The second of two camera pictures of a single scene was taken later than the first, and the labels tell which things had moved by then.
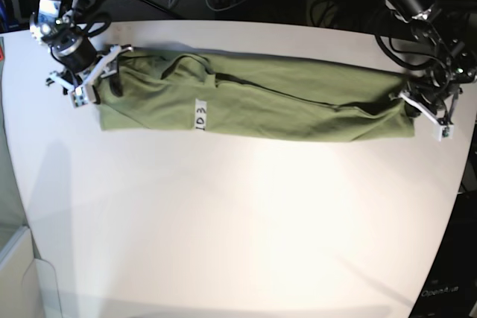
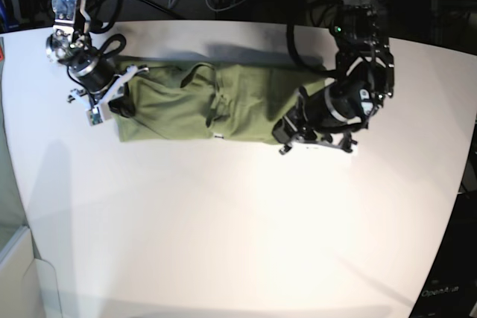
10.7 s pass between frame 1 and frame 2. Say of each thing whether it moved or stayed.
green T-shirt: moved
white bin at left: stayed
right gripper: moved
